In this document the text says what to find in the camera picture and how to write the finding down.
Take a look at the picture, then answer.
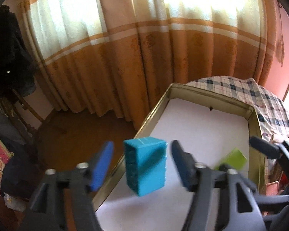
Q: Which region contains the plaid tablecloth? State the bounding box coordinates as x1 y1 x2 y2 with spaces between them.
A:
187 76 289 141

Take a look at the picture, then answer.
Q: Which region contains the teal toy brick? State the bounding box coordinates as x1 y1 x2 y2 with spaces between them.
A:
123 137 167 197

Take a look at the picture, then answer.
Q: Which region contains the dark hanging coat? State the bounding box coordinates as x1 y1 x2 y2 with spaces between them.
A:
0 5 36 104

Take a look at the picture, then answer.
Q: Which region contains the lime green block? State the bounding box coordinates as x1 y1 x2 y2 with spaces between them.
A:
214 148 247 170

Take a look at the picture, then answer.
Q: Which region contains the orange and cream curtain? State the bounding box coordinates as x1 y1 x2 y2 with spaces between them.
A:
21 0 277 128

